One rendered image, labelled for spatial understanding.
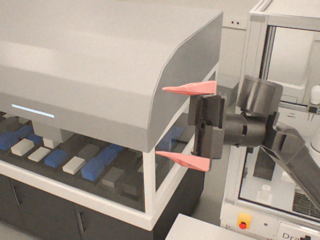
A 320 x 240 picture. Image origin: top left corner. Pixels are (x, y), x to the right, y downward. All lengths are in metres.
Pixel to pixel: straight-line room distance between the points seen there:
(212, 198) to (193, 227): 1.28
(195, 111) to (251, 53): 0.88
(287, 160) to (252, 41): 0.82
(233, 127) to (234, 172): 1.19
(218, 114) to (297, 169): 0.23
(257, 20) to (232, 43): 3.58
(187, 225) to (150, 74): 0.97
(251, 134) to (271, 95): 0.08
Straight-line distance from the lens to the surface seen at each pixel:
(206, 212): 3.09
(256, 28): 1.36
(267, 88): 0.56
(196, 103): 0.53
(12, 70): 1.88
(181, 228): 1.96
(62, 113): 1.68
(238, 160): 1.66
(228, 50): 4.96
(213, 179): 3.42
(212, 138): 0.49
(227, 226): 2.03
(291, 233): 1.90
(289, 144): 0.60
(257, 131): 0.57
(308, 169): 0.69
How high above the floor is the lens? 2.27
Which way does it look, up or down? 31 degrees down
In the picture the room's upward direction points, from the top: straight up
